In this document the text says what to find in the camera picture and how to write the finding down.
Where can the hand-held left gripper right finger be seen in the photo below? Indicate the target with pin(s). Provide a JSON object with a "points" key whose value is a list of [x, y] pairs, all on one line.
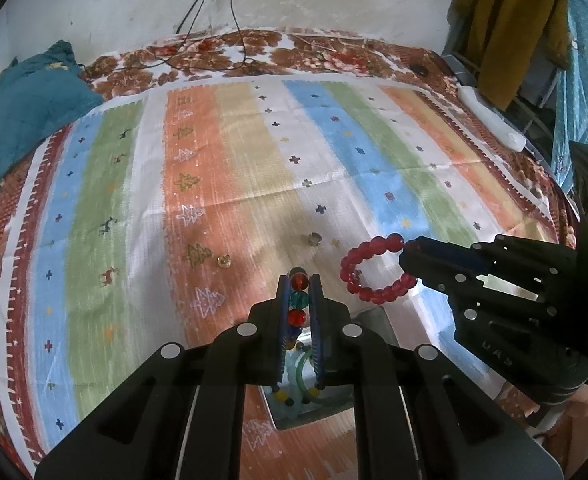
{"points": [[317, 330]]}

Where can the white extension strip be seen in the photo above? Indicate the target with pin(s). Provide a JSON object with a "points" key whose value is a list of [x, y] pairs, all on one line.
{"points": [[489, 115]]}

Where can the striped printed cloth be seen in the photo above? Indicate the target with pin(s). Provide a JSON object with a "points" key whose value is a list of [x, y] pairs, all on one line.
{"points": [[224, 170]]}

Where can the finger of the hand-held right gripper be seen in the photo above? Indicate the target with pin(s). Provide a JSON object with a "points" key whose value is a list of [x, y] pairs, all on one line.
{"points": [[479, 320], [519, 260]]}

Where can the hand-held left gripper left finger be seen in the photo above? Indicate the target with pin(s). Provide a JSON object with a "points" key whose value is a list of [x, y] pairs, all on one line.
{"points": [[282, 330]]}

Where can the teal pillow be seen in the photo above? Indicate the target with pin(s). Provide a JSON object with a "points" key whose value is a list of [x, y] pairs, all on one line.
{"points": [[39, 100]]}

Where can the rectangular metal tin box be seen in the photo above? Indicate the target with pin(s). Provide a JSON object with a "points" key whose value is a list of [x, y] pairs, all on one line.
{"points": [[369, 327]]}

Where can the mustard yellow garment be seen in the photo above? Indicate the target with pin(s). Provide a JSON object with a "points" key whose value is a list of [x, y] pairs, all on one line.
{"points": [[509, 25]]}

